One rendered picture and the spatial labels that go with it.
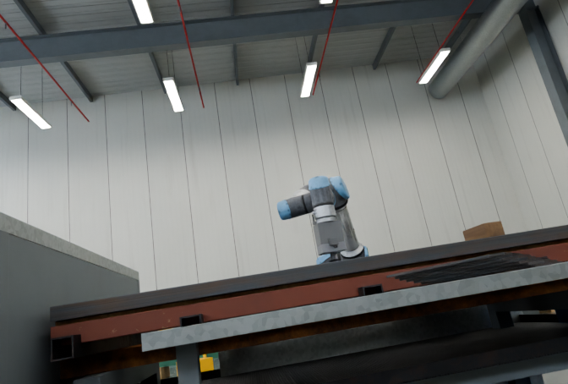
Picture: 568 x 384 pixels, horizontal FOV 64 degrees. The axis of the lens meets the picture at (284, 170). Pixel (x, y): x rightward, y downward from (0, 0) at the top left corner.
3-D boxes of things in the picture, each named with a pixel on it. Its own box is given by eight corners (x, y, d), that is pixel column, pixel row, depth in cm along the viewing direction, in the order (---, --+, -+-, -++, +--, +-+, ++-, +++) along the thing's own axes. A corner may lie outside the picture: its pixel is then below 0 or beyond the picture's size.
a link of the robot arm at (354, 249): (342, 266, 238) (310, 178, 215) (370, 258, 236) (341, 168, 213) (345, 281, 227) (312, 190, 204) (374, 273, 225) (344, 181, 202)
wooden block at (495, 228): (506, 237, 134) (501, 220, 135) (488, 239, 132) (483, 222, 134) (483, 244, 145) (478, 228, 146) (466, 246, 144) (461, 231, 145)
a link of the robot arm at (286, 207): (291, 189, 220) (272, 198, 171) (313, 182, 218) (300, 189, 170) (297, 211, 220) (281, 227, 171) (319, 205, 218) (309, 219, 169)
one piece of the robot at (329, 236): (315, 210, 154) (324, 259, 149) (341, 207, 156) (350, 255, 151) (308, 216, 163) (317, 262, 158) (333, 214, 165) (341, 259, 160)
